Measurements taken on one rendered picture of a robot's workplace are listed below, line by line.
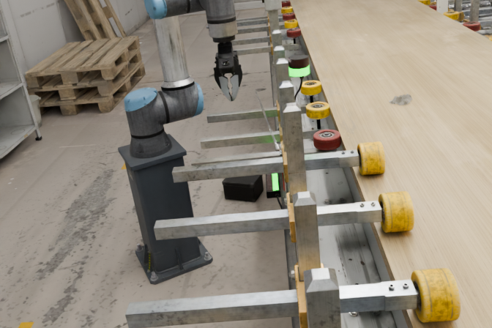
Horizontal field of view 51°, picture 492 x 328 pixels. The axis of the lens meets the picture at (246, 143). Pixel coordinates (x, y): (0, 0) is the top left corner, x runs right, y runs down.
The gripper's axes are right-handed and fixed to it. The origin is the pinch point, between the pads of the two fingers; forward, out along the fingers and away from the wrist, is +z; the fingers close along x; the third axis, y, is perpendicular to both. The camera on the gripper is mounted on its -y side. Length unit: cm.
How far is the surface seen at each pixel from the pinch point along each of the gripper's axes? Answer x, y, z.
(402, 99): -56, 2, 7
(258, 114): -7.6, 29.7, 17.8
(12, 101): 195, 241, 63
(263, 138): -9.1, 4.6, 17.2
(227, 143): 3.8, 4.9, 17.8
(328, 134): -28.2, -19.9, 7.7
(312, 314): -13, -117, -14
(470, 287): -42, -89, 9
